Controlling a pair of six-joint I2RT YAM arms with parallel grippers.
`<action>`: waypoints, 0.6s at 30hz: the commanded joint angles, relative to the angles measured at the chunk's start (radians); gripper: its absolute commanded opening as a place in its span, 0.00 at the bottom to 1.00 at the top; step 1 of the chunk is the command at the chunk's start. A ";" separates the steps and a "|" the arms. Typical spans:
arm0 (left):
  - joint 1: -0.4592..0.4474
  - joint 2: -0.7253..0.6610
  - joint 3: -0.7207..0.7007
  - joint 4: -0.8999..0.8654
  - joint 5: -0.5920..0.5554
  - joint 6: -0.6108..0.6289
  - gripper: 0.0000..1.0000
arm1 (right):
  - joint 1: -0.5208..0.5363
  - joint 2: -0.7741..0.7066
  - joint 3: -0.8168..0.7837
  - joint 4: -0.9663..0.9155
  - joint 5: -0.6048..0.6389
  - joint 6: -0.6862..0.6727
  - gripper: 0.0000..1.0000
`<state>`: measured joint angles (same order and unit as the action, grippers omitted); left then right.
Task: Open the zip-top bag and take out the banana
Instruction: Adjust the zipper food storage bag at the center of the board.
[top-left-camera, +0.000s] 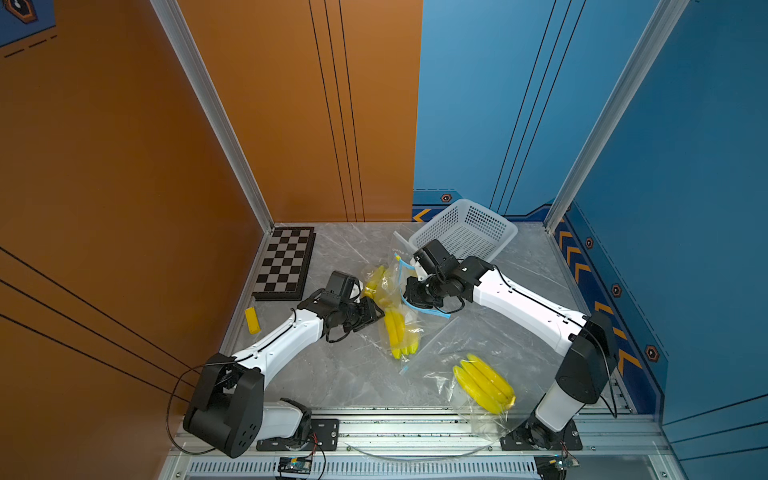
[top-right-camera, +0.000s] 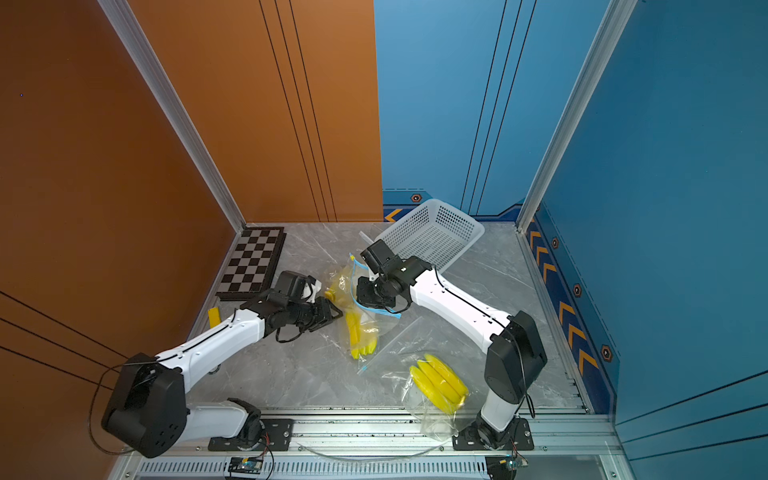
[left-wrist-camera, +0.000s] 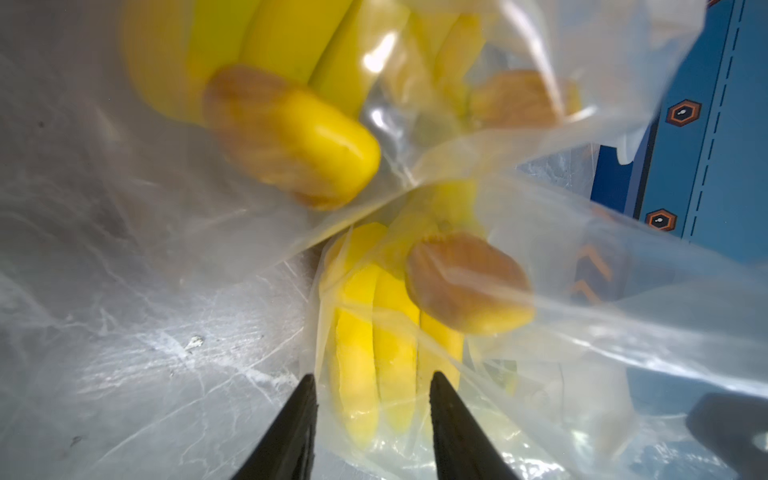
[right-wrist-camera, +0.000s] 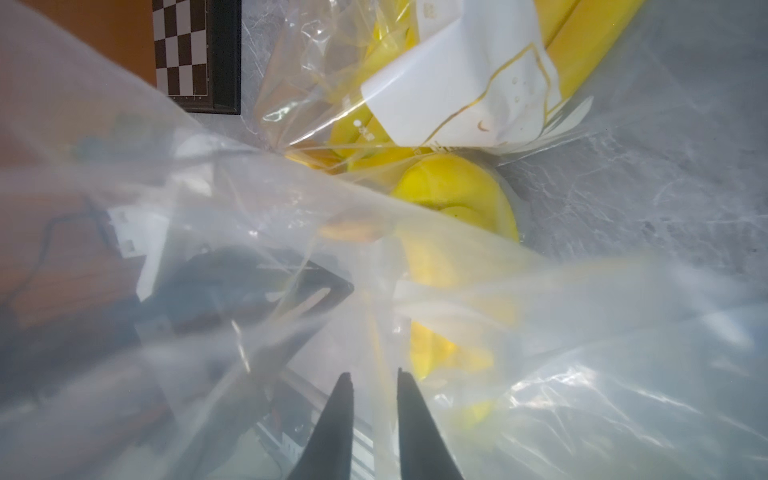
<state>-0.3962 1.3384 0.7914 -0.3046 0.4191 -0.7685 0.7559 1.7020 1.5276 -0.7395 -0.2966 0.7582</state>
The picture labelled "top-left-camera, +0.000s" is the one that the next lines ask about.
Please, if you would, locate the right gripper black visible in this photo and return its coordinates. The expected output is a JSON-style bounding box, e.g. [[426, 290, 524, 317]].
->
[[396, 274, 448, 309]]

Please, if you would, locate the yellow banana bunch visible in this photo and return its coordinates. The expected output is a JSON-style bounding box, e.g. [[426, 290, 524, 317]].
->
[[383, 307, 422, 360], [361, 265, 389, 302], [453, 354, 517, 415]]

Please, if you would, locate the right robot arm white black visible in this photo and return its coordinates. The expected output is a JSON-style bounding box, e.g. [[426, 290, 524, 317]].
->
[[403, 240, 619, 450]]

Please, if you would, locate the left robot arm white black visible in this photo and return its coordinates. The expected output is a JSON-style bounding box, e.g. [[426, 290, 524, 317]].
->
[[182, 271, 385, 458]]

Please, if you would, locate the near zip-top bag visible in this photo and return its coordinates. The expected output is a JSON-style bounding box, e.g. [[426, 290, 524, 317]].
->
[[390, 329, 535, 440]]

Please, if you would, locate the white perforated plastic basket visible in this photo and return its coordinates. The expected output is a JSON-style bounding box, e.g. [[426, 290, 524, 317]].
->
[[407, 199, 518, 262]]

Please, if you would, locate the black brown checkerboard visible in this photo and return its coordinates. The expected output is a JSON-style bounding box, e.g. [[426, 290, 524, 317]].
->
[[252, 226, 316, 302]]

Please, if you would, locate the small yellow block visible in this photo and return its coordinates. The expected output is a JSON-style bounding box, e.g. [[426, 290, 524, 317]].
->
[[245, 307, 261, 335]]

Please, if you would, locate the left green circuit board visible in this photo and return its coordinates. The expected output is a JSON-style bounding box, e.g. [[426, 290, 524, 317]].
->
[[276, 456, 314, 479]]

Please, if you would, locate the green circuit board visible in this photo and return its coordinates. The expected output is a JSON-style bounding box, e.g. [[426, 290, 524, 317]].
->
[[276, 456, 314, 479], [548, 456, 580, 479]]

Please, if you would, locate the right green circuit board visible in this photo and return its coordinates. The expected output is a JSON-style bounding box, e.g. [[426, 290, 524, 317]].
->
[[548, 456, 580, 479]]

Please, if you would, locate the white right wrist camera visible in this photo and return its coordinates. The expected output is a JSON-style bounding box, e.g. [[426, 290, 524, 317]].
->
[[408, 259, 429, 281]]

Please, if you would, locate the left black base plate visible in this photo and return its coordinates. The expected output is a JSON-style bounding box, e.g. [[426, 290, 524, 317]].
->
[[256, 418, 340, 452]]

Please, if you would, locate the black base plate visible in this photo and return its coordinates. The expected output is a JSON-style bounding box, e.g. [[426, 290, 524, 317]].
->
[[500, 417, 583, 451], [256, 418, 340, 452]]

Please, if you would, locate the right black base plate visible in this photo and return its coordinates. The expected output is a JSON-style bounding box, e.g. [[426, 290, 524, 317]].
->
[[500, 417, 583, 451]]

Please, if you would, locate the left aluminium corner post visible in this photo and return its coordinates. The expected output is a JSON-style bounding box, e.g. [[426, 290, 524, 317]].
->
[[150, 0, 274, 233]]

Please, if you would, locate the aluminium corner post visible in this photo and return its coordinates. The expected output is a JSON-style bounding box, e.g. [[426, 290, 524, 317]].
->
[[150, 0, 274, 233], [543, 0, 689, 234]]

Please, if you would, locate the right aluminium corner post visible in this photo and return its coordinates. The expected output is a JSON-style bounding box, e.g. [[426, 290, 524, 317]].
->
[[543, 0, 689, 234]]

